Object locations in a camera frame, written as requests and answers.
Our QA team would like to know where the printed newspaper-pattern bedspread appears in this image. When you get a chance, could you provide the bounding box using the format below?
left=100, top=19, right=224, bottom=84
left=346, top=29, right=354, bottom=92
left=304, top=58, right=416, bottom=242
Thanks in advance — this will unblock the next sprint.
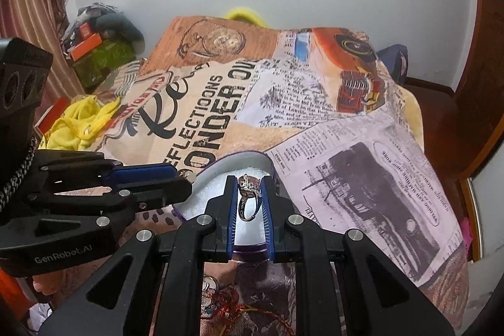
left=32, top=15, right=471, bottom=336

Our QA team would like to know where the orange box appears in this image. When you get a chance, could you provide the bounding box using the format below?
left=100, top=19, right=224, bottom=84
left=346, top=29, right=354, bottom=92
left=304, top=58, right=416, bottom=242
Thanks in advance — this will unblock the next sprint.
left=69, top=33, right=102, bottom=61

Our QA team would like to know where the red braided bracelet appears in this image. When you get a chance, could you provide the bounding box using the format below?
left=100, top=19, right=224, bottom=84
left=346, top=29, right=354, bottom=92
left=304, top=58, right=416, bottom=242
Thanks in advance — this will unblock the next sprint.
left=202, top=274, right=297, bottom=336

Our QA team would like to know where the purple heart-shaped tin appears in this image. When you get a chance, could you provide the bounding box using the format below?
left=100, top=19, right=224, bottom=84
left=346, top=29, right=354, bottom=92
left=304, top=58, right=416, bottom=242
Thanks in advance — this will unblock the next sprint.
left=174, top=151, right=276, bottom=263

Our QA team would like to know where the silver gemstone ring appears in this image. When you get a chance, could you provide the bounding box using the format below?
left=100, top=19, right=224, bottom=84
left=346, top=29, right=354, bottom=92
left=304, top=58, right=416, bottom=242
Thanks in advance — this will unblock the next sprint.
left=236, top=173, right=263, bottom=222

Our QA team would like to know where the green patterned bag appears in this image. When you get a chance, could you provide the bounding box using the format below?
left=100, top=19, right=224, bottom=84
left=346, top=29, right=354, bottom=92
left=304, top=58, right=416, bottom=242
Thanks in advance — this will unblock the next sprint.
left=73, top=39, right=136, bottom=93

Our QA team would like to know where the wooden door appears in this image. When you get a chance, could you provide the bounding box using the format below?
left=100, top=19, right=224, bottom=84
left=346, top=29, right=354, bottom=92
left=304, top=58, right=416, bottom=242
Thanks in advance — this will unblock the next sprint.
left=405, top=0, right=504, bottom=262

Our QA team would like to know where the yellow pillow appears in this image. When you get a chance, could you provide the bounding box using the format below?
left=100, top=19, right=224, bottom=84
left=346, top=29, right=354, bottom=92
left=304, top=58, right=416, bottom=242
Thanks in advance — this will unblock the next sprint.
left=225, top=7, right=268, bottom=28

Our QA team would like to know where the red striped curtain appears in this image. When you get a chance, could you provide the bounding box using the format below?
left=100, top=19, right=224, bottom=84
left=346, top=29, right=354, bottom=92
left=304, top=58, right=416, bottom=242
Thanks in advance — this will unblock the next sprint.
left=1, top=0, right=84, bottom=118

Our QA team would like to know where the dark blue bag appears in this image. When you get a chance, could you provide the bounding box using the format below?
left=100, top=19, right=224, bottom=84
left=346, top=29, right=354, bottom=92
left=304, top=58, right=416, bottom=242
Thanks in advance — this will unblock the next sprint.
left=377, top=44, right=408, bottom=86

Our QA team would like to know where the yellow cloth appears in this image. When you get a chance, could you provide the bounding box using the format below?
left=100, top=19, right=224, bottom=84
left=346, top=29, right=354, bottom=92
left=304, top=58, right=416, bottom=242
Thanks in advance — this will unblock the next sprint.
left=38, top=95, right=120, bottom=151

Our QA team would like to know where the grey clothes pile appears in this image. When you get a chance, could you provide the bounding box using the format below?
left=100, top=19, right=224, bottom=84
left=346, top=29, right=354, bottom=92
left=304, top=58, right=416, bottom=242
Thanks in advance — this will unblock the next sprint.
left=61, top=3, right=145, bottom=54

